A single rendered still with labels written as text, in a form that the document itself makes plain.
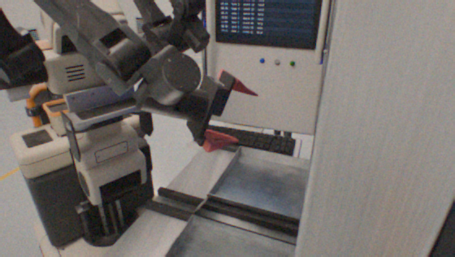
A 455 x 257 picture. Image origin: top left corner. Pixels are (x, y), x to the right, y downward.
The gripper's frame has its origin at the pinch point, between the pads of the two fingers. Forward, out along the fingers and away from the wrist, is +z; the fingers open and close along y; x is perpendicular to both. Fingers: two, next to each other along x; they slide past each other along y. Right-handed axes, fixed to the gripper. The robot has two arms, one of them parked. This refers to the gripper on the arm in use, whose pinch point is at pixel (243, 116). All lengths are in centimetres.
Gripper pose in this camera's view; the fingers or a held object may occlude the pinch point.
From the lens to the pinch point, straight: 56.0
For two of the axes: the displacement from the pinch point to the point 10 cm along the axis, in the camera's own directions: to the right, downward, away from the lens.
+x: -4.0, -4.3, 8.1
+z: 8.4, 1.8, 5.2
